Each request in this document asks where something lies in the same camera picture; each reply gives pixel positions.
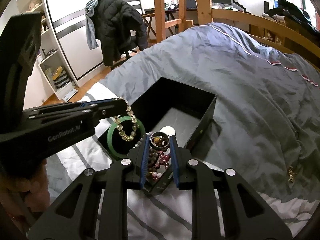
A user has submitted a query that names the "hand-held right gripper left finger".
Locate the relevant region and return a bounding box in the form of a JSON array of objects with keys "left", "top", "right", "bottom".
[{"left": 27, "top": 134, "right": 150, "bottom": 240}]

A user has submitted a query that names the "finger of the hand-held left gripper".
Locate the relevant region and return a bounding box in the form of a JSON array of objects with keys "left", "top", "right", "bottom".
[
  {"left": 79, "top": 97, "right": 128, "bottom": 108},
  {"left": 97, "top": 106, "right": 127, "bottom": 121}
]

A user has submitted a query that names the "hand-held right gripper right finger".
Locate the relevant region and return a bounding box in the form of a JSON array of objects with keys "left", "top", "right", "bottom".
[{"left": 170, "top": 135, "right": 293, "bottom": 240}]

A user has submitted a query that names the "brown bead bracelet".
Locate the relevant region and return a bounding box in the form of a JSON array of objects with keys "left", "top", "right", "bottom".
[
  {"left": 154, "top": 153, "right": 173, "bottom": 181},
  {"left": 147, "top": 149, "right": 161, "bottom": 178}
]

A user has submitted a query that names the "dark metal ring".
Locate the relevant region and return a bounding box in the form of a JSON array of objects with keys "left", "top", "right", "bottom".
[{"left": 149, "top": 131, "right": 171, "bottom": 151}]

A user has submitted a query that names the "yellow crystal bead bracelet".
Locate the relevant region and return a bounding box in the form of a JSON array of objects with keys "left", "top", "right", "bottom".
[{"left": 113, "top": 99, "right": 140, "bottom": 142}]

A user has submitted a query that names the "green jade bangle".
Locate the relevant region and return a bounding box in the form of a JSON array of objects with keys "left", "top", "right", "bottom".
[{"left": 107, "top": 116, "right": 146, "bottom": 159}]

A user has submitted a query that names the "black rectangular box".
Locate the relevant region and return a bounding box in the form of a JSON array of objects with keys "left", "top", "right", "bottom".
[{"left": 96, "top": 77, "right": 217, "bottom": 196}]

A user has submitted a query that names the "person's left hand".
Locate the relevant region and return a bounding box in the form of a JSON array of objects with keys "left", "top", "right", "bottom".
[{"left": 0, "top": 158, "right": 51, "bottom": 218}]

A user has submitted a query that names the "black office chair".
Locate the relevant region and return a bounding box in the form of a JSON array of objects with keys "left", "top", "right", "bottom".
[{"left": 109, "top": 34, "right": 138, "bottom": 71}]

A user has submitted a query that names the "yellow object on shelf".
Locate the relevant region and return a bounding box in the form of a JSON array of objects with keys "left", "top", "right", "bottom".
[{"left": 51, "top": 66, "right": 63, "bottom": 80}]

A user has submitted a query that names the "white sliding door wardrobe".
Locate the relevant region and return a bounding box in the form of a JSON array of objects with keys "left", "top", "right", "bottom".
[{"left": 41, "top": 0, "right": 156, "bottom": 87}]

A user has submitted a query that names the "white bookshelf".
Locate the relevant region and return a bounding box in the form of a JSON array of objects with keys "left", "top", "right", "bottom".
[{"left": 16, "top": 0, "right": 80, "bottom": 102}]

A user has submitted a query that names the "blue denim shirt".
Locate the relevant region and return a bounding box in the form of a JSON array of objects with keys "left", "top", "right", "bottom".
[{"left": 85, "top": 0, "right": 101, "bottom": 51}]

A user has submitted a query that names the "black puffer jacket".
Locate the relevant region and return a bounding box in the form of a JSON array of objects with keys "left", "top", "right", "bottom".
[{"left": 96, "top": 0, "right": 149, "bottom": 67}]

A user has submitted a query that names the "grey striped duvet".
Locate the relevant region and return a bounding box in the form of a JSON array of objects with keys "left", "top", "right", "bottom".
[{"left": 46, "top": 22, "right": 320, "bottom": 240}]

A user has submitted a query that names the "wooden ladder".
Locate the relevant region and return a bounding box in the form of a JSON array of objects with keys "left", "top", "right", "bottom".
[{"left": 152, "top": 0, "right": 187, "bottom": 43}]

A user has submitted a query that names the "small gold ornament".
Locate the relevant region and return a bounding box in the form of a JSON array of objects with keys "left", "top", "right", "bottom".
[{"left": 287, "top": 166, "right": 298, "bottom": 182}]

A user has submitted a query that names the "beige plush toy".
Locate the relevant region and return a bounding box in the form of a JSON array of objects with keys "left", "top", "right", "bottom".
[{"left": 27, "top": 0, "right": 42, "bottom": 12}]

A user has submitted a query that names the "dark desk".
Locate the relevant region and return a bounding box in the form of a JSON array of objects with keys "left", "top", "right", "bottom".
[{"left": 144, "top": 4, "right": 251, "bottom": 14}]

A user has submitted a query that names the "pile of dark clothes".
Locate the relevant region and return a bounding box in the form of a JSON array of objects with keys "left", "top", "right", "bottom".
[{"left": 267, "top": 0, "right": 320, "bottom": 35}]

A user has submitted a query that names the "wooden bed frame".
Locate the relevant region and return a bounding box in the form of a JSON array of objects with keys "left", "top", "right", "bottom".
[{"left": 193, "top": 0, "right": 320, "bottom": 71}]

